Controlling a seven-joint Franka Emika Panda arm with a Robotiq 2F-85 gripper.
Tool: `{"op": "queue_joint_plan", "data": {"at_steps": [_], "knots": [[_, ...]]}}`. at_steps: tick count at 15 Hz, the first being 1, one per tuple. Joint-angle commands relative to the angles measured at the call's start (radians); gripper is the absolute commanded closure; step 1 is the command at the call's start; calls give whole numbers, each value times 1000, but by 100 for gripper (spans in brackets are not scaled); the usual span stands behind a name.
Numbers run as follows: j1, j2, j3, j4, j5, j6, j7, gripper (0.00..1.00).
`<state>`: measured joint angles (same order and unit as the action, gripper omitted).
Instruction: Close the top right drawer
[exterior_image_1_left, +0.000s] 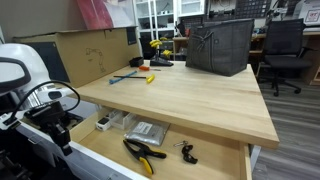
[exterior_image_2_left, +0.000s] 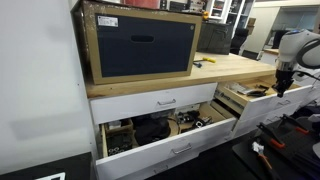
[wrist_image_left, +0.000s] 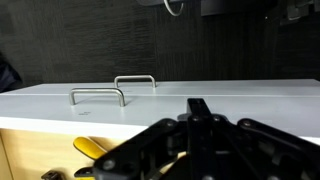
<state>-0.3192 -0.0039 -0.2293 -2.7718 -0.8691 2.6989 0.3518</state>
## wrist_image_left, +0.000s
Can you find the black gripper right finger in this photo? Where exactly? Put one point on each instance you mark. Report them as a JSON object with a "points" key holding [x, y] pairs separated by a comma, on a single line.
{"points": [[253, 150]]}

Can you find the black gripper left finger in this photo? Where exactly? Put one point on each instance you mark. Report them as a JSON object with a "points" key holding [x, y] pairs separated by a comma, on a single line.
{"points": [[150, 150]]}

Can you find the shallow white wooden drawer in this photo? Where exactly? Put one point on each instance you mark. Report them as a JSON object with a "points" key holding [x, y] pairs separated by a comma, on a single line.
{"points": [[50, 110]]}

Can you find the deep white wooden drawer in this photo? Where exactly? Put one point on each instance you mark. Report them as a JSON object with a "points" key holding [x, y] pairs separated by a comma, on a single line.
{"points": [[216, 87]]}

